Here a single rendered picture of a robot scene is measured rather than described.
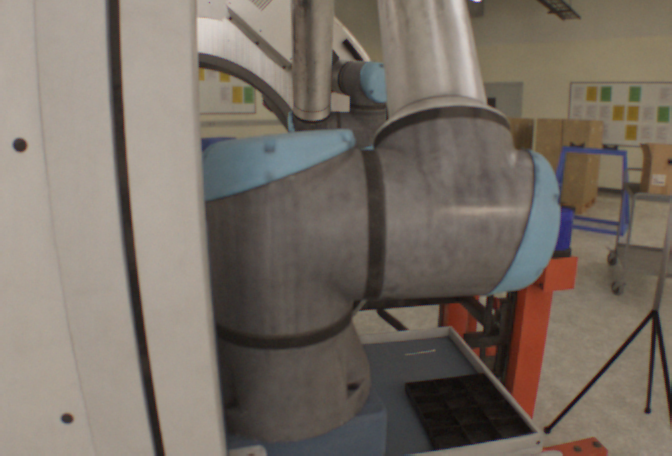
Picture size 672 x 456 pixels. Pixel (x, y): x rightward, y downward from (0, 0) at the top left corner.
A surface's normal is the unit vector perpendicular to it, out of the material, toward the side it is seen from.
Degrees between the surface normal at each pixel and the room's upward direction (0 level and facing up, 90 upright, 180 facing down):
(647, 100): 90
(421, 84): 65
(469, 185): 60
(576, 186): 90
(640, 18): 90
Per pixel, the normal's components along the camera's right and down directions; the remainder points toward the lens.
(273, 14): 0.15, 0.19
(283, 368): 0.13, -0.15
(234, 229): -0.39, 0.18
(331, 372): 0.62, -0.19
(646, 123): -0.67, 0.15
